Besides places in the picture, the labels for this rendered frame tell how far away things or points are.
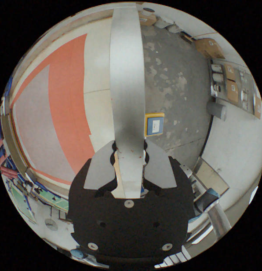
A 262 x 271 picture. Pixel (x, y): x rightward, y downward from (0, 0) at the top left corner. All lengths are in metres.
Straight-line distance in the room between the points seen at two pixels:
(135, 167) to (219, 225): 0.52
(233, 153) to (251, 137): 0.93
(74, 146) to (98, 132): 0.07
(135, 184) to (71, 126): 0.16
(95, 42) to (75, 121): 0.14
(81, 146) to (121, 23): 0.22
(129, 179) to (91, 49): 0.24
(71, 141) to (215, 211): 0.63
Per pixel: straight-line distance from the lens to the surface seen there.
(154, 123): 0.50
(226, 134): 3.29
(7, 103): 0.59
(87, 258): 0.69
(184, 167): 0.57
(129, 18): 0.16
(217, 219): 0.55
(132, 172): 0.16
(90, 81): 0.15
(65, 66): 0.19
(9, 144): 0.58
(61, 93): 0.18
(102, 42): 0.17
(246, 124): 3.16
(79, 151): 0.20
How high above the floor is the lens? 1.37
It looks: 58 degrees down
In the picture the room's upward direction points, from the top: 148 degrees clockwise
